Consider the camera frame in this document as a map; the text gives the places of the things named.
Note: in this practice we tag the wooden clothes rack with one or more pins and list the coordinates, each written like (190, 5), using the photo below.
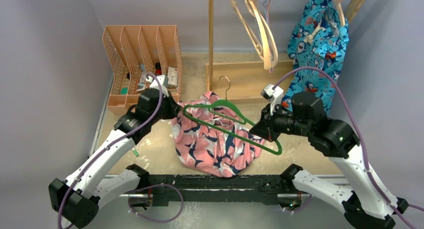
(246, 78)

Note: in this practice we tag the pink bottle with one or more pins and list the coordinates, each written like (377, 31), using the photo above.
(158, 69)

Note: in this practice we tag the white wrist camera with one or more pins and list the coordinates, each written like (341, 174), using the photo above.
(158, 82)
(274, 95)

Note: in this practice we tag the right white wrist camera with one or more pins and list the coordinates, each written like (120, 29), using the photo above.
(274, 95)

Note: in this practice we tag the pink shark print shorts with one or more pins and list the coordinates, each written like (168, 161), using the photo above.
(209, 150)

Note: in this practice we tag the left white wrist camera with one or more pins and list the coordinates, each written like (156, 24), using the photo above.
(158, 82)

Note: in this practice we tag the small white box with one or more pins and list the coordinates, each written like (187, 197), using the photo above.
(173, 76)

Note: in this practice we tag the white tube in organizer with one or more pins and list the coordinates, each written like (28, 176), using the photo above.
(143, 69)

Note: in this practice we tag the green plastic hanger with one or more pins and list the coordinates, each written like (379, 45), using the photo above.
(241, 119)

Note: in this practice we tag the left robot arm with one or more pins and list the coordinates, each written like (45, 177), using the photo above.
(78, 198)

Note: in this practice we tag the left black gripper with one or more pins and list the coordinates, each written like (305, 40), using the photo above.
(174, 107)

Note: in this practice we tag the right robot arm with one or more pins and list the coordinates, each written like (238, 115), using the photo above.
(367, 203)

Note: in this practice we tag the wooden hanger holding blue shorts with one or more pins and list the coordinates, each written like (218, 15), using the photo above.
(338, 5)

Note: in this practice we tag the green white marker pen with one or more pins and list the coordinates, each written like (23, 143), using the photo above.
(135, 152)

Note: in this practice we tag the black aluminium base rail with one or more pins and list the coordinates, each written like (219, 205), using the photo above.
(259, 188)

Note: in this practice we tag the orange plastic file organizer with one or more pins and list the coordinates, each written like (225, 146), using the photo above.
(128, 46)

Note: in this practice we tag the blue shark print shorts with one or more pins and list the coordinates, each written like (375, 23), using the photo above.
(318, 44)

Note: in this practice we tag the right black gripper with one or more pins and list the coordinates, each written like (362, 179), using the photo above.
(266, 129)

